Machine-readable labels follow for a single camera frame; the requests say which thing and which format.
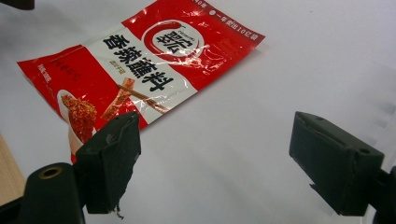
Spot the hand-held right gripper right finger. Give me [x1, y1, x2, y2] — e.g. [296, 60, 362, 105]
[288, 110, 386, 217]

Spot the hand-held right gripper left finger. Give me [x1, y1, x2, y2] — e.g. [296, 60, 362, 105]
[74, 111, 142, 215]

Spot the red and white seasoning packet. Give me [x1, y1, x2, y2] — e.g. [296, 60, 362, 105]
[17, 0, 266, 165]

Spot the dark object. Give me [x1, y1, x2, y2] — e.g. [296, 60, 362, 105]
[0, 0, 35, 11]

